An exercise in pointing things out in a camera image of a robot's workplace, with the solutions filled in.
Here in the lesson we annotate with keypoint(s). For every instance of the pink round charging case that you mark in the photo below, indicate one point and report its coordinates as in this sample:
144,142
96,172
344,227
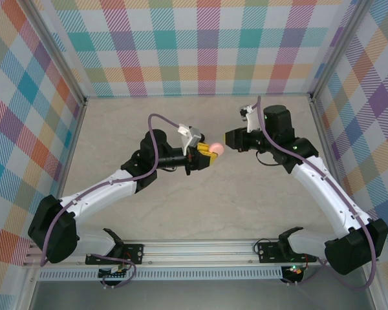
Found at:
216,148

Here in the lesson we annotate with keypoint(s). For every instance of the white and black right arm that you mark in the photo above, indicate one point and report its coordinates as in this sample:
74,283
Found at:
326,197

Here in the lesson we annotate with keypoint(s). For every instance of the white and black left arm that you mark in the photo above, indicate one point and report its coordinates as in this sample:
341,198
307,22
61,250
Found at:
100,193

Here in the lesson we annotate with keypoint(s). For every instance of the small controller board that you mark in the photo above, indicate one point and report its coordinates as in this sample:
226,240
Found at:
113,274
294,269

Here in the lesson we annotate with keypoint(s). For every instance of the grey metal panel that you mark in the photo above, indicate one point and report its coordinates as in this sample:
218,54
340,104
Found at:
197,295

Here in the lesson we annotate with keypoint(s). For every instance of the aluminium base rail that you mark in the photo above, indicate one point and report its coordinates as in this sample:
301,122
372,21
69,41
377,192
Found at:
197,250

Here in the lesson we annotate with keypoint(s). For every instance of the aluminium frame floor rail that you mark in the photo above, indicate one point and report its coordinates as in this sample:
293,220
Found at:
68,161
330,161

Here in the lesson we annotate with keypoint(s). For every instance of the aluminium frame post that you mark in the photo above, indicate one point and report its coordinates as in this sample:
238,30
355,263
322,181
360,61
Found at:
340,48
59,48

